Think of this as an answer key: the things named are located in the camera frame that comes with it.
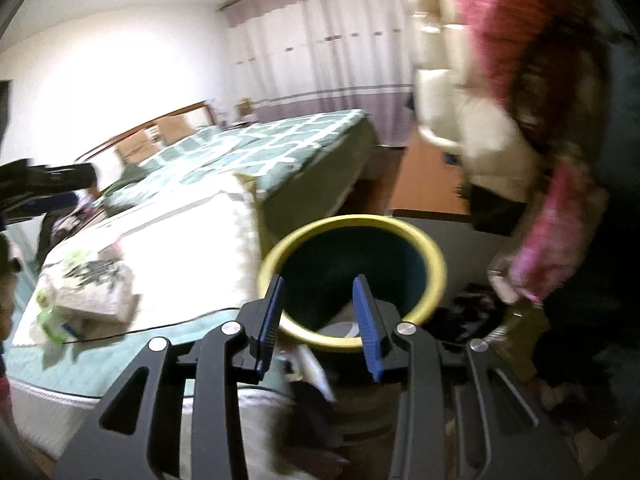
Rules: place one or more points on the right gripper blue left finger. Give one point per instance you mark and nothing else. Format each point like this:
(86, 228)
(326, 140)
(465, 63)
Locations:
(269, 314)

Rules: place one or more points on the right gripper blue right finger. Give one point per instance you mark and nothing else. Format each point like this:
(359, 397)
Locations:
(371, 326)

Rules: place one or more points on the white printed carton box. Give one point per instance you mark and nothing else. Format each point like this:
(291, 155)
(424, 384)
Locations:
(99, 289)

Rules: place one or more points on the green white plastic bottle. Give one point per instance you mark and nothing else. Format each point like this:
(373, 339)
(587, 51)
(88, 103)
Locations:
(57, 324)

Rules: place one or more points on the yellow rimmed trash bin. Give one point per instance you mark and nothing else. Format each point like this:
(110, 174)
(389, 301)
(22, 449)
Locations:
(319, 264)

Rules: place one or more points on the dark clothes on cabinet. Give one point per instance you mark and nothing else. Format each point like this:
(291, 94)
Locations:
(59, 225)

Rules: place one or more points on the brown left pillow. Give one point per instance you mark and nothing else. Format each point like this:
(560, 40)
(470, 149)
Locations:
(136, 148)

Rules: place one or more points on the brown pillow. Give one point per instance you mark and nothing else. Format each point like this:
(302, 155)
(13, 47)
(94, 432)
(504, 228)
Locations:
(136, 148)
(173, 129)

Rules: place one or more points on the orange wooden desk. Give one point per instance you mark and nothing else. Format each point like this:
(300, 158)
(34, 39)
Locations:
(426, 187)

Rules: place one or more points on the green checked quilt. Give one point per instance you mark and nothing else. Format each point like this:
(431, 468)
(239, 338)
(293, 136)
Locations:
(271, 153)

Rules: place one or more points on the brown right pillow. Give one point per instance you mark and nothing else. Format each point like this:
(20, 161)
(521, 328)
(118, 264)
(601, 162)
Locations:
(173, 129)

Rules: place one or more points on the cream puffer jacket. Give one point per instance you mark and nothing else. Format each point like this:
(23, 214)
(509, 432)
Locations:
(453, 106)

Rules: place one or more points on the pink white curtain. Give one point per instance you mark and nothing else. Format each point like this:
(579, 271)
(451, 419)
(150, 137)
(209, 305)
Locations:
(299, 57)

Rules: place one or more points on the pink puffer jacket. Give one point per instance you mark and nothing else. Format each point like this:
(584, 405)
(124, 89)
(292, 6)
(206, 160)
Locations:
(546, 66)

